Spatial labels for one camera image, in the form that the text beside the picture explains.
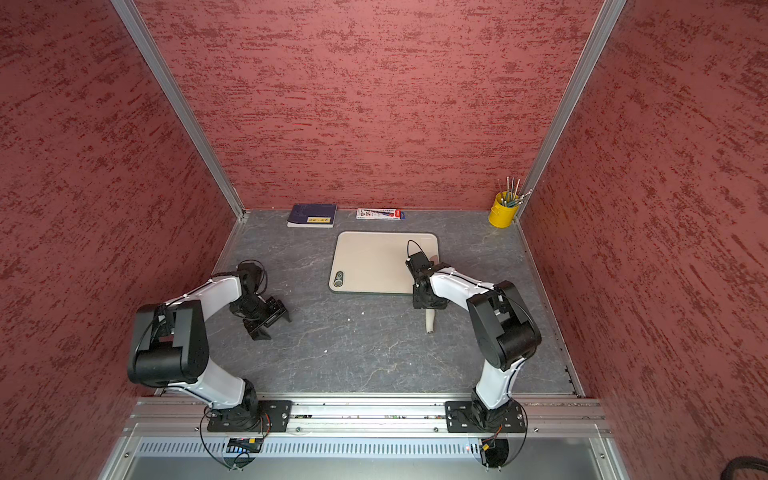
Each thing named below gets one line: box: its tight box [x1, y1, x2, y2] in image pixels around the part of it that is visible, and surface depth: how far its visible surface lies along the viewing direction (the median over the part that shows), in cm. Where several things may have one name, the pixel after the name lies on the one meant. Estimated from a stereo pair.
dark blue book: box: [286, 204, 338, 228], surface depth 121 cm
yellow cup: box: [488, 191, 519, 229], surface depth 116 cm
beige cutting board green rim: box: [329, 231, 439, 294], surface depth 111 cm
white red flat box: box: [356, 208, 406, 220], surface depth 120 cm
